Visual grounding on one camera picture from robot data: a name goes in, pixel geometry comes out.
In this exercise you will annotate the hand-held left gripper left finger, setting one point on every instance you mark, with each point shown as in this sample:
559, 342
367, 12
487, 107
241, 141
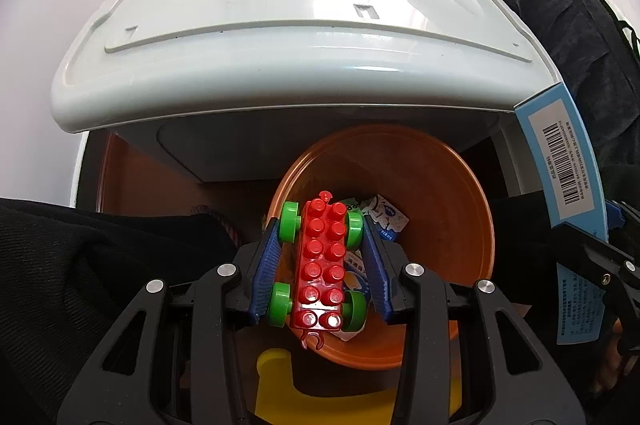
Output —
265, 275

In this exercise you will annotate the crushed blue white milk carton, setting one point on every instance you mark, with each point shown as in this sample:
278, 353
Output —
387, 217

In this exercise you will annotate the black cloth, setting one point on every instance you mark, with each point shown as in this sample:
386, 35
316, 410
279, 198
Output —
550, 5

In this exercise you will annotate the small white blue wrapper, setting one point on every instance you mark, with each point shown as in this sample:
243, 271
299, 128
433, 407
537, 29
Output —
356, 265

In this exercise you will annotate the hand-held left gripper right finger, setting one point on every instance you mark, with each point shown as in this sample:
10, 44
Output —
380, 275

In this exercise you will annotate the red toy brick car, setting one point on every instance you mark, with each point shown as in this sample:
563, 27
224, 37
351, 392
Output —
320, 265

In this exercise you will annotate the blue box with yellow-green print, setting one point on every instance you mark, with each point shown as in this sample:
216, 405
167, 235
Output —
565, 145

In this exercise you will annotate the yellow plastic stool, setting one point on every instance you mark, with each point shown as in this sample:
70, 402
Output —
280, 385

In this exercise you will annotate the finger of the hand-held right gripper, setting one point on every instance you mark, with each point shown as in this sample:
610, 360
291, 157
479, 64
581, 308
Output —
600, 265
615, 215

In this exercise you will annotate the orange plastic bin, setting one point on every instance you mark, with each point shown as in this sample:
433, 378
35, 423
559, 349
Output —
440, 215

